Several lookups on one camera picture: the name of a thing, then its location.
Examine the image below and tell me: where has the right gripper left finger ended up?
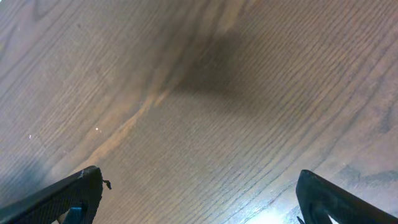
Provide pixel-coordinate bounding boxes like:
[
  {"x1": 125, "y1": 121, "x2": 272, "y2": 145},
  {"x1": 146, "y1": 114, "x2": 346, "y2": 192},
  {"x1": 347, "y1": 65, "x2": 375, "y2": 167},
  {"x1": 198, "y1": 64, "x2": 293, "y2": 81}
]
[{"x1": 1, "y1": 166, "x2": 111, "y2": 224}]

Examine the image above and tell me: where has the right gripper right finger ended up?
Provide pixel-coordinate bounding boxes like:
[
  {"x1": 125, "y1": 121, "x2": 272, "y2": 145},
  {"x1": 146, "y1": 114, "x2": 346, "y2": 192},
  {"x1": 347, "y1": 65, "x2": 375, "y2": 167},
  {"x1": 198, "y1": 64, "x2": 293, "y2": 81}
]
[{"x1": 295, "y1": 170, "x2": 397, "y2": 224}]

